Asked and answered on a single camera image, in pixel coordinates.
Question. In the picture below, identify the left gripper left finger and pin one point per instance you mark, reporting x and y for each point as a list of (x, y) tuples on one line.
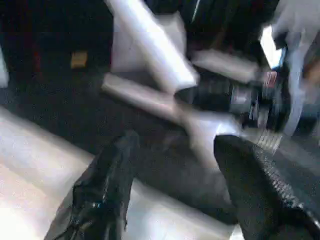
[(100, 195)]

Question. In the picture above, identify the black work mat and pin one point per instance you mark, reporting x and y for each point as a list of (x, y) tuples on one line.
[(60, 100)]

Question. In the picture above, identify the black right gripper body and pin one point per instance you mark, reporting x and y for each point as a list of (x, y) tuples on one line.
[(260, 102)]

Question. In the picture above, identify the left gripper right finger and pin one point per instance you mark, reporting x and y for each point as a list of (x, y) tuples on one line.
[(265, 195)]

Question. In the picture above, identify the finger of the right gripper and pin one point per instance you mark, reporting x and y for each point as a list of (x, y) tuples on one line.
[(205, 94)]

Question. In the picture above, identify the white plastic table top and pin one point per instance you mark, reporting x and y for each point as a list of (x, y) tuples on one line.
[(30, 190)]

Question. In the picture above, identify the white plastic table leg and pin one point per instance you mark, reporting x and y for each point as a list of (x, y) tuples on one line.
[(145, 97), (150, 45)]

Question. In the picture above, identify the small yellow label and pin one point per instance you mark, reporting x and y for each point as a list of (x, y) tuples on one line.
[(79, 59)]

